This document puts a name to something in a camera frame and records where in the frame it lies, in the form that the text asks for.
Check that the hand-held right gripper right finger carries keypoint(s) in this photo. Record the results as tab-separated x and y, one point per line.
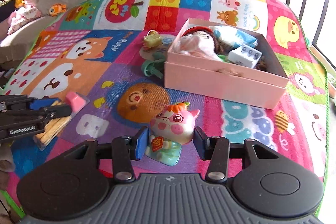
200	145

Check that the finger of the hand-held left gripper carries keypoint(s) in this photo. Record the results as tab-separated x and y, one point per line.
44	103
57	111

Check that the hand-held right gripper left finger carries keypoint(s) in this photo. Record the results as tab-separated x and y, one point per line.
141	144

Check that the clear blister pack wooden sticks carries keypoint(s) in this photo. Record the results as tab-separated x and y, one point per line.
76	103

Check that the pink pig figurine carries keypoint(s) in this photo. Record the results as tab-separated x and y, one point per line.
170	121

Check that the pink cardboard box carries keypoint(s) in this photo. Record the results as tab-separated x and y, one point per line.
223	84

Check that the white fluffy plush toy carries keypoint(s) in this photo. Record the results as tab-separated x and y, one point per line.
189	46

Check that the white power adapter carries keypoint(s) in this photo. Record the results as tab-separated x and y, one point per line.
244	56

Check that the crochet doll with red hat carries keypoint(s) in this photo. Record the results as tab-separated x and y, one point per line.
202	36

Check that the blue and white tissue packet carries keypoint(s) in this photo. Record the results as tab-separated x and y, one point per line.
236	36

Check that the colourful printed play mat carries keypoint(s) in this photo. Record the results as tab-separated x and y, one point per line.
105	77

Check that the teal pacifier clip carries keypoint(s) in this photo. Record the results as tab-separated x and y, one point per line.
147	67

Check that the pink patterned plush toy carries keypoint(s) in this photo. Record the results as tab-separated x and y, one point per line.
23	16

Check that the orange fish plush toy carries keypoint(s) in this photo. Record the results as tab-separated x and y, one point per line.
57	10

